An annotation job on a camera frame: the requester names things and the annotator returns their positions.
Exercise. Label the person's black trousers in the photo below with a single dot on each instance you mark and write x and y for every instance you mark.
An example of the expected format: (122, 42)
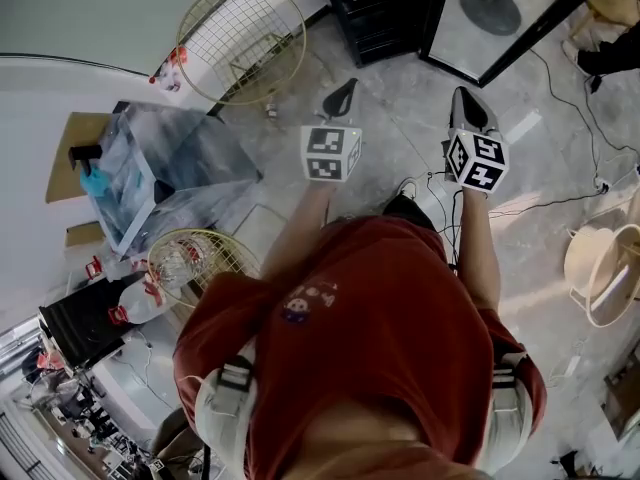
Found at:
(407, 210)

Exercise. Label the black bracket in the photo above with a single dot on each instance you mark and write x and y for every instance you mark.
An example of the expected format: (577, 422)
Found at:
(85, 154)

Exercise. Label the person's right forearm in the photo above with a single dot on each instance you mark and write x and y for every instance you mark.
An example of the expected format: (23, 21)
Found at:
(480, 248)

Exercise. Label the black round stand base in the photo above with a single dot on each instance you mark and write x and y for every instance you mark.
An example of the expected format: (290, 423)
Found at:
(490, 8)

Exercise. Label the person's left forearm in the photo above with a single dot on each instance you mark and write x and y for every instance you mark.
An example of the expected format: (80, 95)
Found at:
(300, 218)

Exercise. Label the black metal railing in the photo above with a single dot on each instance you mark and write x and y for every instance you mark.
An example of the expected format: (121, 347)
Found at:
(20, 448)

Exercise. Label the black cabinet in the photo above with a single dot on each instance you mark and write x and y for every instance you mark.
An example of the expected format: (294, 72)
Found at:
(80, 323)

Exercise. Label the small can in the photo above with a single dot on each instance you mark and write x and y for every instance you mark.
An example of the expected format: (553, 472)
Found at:
(271, 110)

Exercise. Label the white power strip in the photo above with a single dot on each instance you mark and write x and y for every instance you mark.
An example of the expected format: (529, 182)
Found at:
(603, 184)

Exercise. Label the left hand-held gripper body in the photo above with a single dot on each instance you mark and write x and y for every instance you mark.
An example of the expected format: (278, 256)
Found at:
(330, 153)

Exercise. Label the pack of red-labelled bottles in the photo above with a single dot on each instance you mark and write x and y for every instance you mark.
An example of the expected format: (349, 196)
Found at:
(170, 73)

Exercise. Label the blue marbled table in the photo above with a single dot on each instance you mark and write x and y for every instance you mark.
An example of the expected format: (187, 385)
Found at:
(190, 143)

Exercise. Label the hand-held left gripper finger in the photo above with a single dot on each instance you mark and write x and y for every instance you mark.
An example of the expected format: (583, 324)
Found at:
(349, 99)
(334, 99)

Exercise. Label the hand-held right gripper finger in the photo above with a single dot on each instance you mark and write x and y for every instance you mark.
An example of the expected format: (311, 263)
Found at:
(462, 113)
(484, 117)

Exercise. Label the person's red shirt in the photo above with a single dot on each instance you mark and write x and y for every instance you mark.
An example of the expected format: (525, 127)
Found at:
(375, 318)

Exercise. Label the brown cardboard sheet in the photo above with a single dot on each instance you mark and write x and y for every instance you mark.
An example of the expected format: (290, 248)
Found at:
(85, 234)
(62, 168)

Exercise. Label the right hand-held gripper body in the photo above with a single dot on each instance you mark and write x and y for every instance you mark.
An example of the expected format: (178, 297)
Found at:
(477, 160)

